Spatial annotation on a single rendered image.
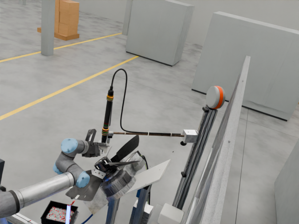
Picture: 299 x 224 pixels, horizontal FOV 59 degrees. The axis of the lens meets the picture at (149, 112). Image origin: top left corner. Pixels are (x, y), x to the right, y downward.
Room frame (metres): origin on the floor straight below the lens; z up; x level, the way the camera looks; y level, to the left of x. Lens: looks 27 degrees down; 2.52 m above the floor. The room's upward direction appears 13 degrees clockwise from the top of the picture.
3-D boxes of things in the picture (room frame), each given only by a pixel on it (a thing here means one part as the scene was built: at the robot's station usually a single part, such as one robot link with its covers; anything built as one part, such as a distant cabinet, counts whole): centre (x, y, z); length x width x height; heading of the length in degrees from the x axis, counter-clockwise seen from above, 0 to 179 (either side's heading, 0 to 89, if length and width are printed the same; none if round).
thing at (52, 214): (1.33, 0.48, 0.83); 0.19 x 0.14 x 0.04; 90
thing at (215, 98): (1.70, -0.42, 1.88); 0.17 x 0.15 x 0.16; 164
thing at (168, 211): (1.49, -0.35, 0.92); 0.17 x 0.16 x 0.11; 74
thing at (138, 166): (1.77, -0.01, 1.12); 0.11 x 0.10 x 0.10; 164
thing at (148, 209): (1.59, -0.13, 0.73); 0.15 x 0.09 x 0.22; 74
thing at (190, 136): (1.67, -0.33, 1.55); 0.10 x 0.07 x 0.08; 109
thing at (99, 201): (1.41, 0.24, 0.98); 0.20 x 0.16 x 0.20; 74
